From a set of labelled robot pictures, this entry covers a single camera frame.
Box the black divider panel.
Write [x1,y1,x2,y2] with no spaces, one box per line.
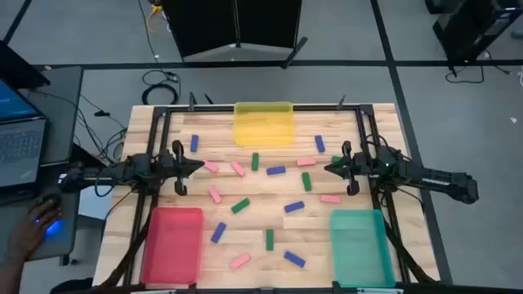
[161,0,310,69]

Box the yellow cable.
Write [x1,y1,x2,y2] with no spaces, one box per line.
[145,2,165,34]

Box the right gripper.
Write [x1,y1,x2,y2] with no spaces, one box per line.
[324,140,364,197]

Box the black flat panel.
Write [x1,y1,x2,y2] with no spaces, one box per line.
[0,40,51,89]

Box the black aluminium table frame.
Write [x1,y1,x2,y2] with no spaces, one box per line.
[93,92,439,294]

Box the red translucent plastic bin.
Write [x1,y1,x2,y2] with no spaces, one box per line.
[141,206,205,286]

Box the grey laptop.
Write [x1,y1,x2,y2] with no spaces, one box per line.
[0,77,48,189]

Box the black computer mouse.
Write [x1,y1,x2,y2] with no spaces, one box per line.
[34,192,63,238]

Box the person's forearm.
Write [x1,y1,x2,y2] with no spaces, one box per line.
[0,256,26,294]

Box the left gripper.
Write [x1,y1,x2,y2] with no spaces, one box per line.
[162,139,205,197]

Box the black floor cable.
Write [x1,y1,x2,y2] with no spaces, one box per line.
[445,65,486,85]

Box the green translucent plastic bin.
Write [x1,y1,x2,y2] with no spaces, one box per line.
[329,209,396,288]

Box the person's hand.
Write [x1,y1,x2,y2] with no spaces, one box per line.
[7,198,62,263]

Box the black coiled cable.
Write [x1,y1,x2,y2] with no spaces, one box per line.
[141,69,182,107]

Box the grey side desk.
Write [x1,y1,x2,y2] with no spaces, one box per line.
[0,65,85,262]

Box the yellow translucent plastic bin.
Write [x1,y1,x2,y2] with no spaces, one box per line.
[232,101,295,148]

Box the white sheet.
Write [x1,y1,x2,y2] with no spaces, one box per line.
[77,185,114,221]

